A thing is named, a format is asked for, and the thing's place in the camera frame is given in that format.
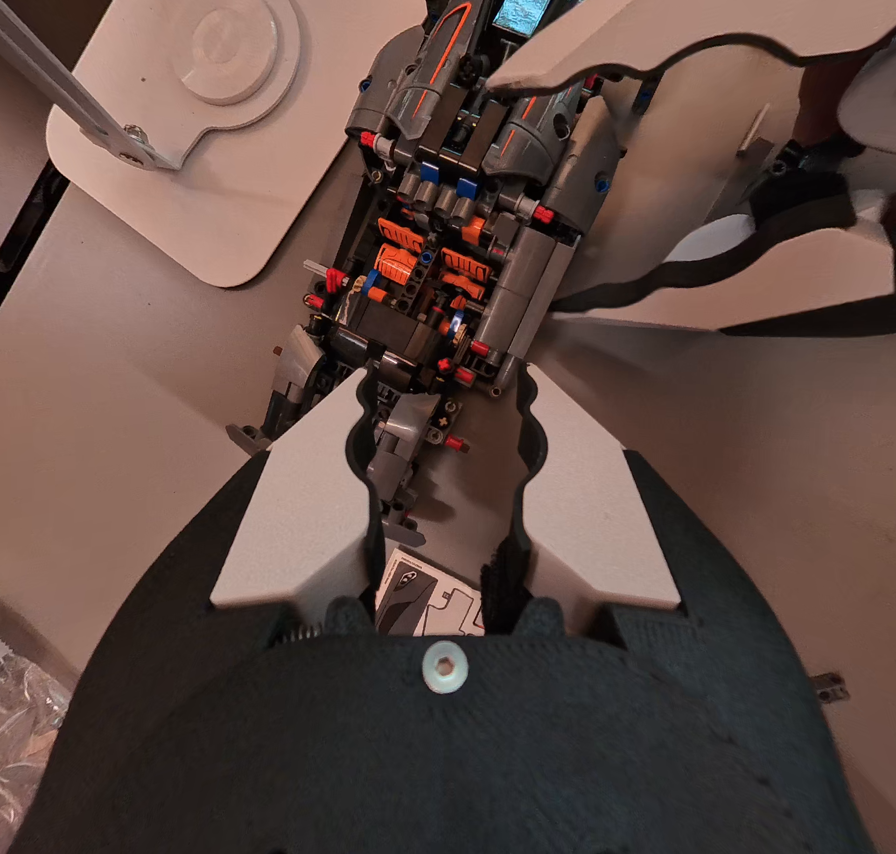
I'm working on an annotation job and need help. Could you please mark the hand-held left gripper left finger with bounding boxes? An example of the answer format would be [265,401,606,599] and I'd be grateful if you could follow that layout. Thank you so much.
[209,366,387,625]

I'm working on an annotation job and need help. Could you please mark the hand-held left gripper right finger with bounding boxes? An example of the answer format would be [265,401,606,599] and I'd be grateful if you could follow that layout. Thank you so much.
[514,363,685,636]

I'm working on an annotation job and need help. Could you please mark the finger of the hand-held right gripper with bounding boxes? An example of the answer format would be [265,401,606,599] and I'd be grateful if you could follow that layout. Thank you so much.
[485,0,896,93]
[549,196,896,340]

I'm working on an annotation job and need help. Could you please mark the grey black lego car model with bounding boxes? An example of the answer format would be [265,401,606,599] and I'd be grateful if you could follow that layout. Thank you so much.
[227,0,659,547]

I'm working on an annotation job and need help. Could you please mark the lego sticker sheet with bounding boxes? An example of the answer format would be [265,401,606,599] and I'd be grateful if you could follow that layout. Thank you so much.
[374,546,487,638]

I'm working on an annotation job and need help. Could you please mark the clear plastic parts bag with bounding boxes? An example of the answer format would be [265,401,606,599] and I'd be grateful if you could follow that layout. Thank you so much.
[0,640,78,830]

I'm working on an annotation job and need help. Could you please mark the white book stand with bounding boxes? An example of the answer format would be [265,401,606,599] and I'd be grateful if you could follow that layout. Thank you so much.
[0,0,424,288]

